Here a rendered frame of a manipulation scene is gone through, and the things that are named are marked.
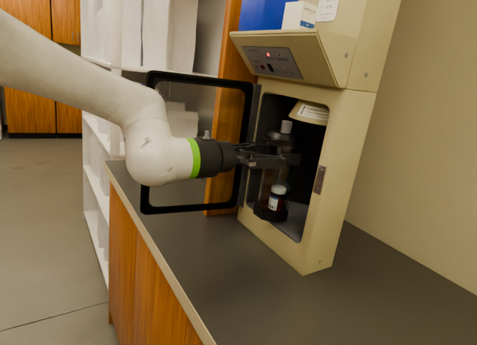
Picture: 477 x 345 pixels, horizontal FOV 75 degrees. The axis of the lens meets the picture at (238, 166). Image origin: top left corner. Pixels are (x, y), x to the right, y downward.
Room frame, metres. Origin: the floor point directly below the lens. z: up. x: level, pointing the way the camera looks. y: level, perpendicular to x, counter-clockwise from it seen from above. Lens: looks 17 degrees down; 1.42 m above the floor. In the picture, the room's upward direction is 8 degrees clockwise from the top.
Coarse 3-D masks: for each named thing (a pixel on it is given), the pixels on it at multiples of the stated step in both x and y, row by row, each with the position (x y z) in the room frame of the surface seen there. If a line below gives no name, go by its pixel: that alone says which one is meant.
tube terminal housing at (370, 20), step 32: (352, 0) 0.71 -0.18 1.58; (384, 0) 0.71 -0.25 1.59; (352, 32) 0.69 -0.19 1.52; (384, 32) 0.73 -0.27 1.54; (352, 64) 0.68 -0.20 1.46; (384, 64) 0.74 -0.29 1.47; (288, 96) 0.82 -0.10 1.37; (320, 96) 0.74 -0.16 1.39; (352, 96) 0.70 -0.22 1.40; (352, 128) 0.71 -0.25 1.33; (320, 160) 0.70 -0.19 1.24; (352, 160) 0.73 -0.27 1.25; (320, 192) 0.68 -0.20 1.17; (256, 224) 0.86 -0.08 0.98; (320, 224) 0.69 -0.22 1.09; (288, 256) 0.73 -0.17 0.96; (320, 256) 0.71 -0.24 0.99
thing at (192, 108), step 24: (168, 96) 0.81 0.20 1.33; (192, 96) 0.84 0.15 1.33; (216, 96) 0.87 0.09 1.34; (240, 96) 0.91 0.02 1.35; (168, 120) 0.81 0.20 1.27; (192, 120) 0.84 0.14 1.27; (216, 120) 0.88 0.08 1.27; (240, 120) 0.91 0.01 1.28; (168, 192) 0.82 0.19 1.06; (192, 192) 0.85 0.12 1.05; (216, 192) 0.89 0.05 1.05
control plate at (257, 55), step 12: (252, 48) 0.83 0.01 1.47; (264, 48) 0.78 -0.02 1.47; (276, 48) 0.74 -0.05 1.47; (288, 48) 0.71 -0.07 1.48; (252, 60) 0.87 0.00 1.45; (264, 60) 0.82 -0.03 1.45; (276, 60) 0.78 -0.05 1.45; (288, 60) 0.74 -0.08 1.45; (264, 72) 0.86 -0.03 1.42; (276, 72) 0.81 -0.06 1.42; (288, 72) 0.77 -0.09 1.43; (300, 72) 0.73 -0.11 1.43
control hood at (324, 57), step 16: (240, 32) 0.83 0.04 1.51; (256, 32) 0.77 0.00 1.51; (272, 32) 0.73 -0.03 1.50; (288, 32) 0.68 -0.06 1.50; (304, 32) 0.64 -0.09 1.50; (320, 32) 0.62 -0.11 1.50; (240, 48) 0.88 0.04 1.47; (304, 48) 0.67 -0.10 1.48; (320, 48) 0.63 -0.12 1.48; (336, 48) 0.65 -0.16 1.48; (352, 48) 0.68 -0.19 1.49; (304, 64) 0.70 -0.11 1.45; (320, 64) 0.66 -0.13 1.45; (336, 64) 0.66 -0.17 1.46; (304, 80) 0.74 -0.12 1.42; (320, 80) 0.70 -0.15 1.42; (336, 80) 0.66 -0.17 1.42
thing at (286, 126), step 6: (282, 126) 0.81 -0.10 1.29; (288, 126) 0.80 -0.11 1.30; (270, 132) 0.81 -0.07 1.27; (276, 132) 0.79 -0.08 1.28; (282, 132) 0.80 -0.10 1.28; (288, 132) 0.80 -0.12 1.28; (294, 132) 0.83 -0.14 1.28; (276, 138) 0.78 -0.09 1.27; (282, 138) 0.77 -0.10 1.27; (288, 138) 0.77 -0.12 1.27; (294, 138) 0.78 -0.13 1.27; (300, 138) 0.80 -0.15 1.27
